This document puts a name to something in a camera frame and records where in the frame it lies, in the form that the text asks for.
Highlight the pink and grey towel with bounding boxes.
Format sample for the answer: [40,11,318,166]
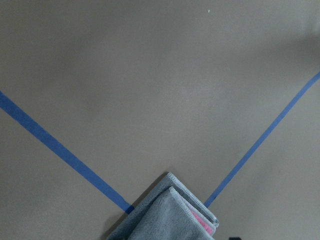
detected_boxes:
[107,172,220,240]

